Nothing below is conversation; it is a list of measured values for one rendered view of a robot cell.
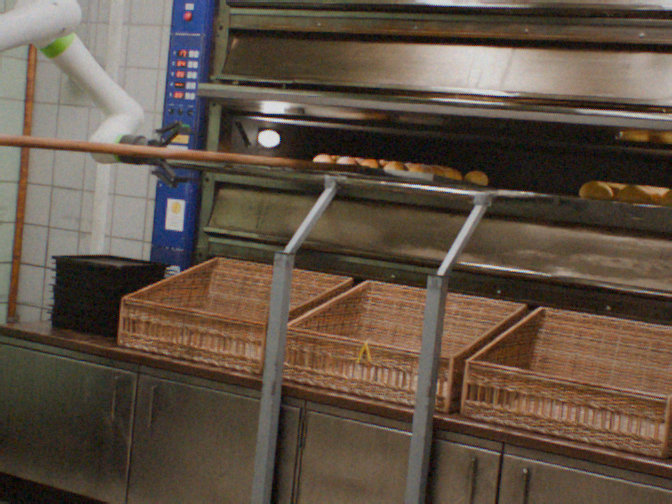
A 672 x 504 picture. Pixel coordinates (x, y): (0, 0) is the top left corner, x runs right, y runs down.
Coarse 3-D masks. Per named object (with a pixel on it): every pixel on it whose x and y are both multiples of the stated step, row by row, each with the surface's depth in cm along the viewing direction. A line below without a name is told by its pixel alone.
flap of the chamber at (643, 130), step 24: (216, 96) 424; (240, 96) 419; (264, 96) 414; (288, 96) 410; (384, 120) 411; (408, 120) 403; (432, 120) 395; (456, 120) 388; (480, 120) 381; (504, 120) 374; (528, 120) 368; (552, 120) 363; (576, 120) 360; (600, 120) 356; (624, 120) 353; (648, 120) 349
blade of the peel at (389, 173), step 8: (376, 168) 466; (384, 176) 464; (392, 176) 462; (400, 176) 461; (408, 176) 459; (416, 176) 457; (424, 176) 456; (432, 176) 454; (440, 176) 458; (472, 184) 481
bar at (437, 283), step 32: (416, 192) 361; (448, 192) 355; (480, 192) 351; (288, 256) 357; (448, 256) 339; (288, 288) 359; (416, 416) 336; (256, 448) 362; (416, 448) 336; (256, 480) 362; (416, 480) 336
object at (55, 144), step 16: (0, 144) 316; (16, 144) 320; (32, 144) 325; (48, 144) 329; (64, 144) 334; (80, 144) 339; (96, 144) 345; (112, 144) 351; (128, 144) 357; (192, 160) 381; (208, 160) 387; (224, 160) 393; (240, 160) 400; (256, 160) 407; (272, 160) 415; (288, 160) 423; (304, 160) 432
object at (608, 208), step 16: (352, 176) 415; (496, 192) 389; (512, 192) 386; (560, 208) 378; (576, 208) 376; (592, 208) 373; (608, 208) 371; (624, 208) 368; (640, 208) 366; (656, 208) 363
